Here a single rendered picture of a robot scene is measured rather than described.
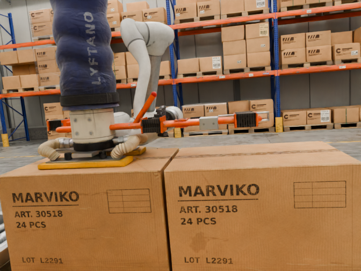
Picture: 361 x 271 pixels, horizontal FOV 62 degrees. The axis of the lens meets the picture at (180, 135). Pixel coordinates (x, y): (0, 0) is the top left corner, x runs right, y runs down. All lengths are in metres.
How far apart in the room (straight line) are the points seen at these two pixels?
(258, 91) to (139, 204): 8.71
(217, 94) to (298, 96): 2.42
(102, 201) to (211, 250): 0.40
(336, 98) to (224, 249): 9.16
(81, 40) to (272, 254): 0.97
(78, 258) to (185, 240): 0.40
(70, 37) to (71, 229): 0.68
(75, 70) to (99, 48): 0.12
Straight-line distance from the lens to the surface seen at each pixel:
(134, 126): 1.18
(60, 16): 1.22
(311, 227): 1.06
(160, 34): 1.81
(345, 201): 1.05
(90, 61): 1.17
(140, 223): 1.08
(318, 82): 9.90
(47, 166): 1.23
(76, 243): 1.20
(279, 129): 8.29
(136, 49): 1.68
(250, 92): 9.59
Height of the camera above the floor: 1.18
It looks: 8 degrees down
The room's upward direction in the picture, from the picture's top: 4 degrees counter-clockwise
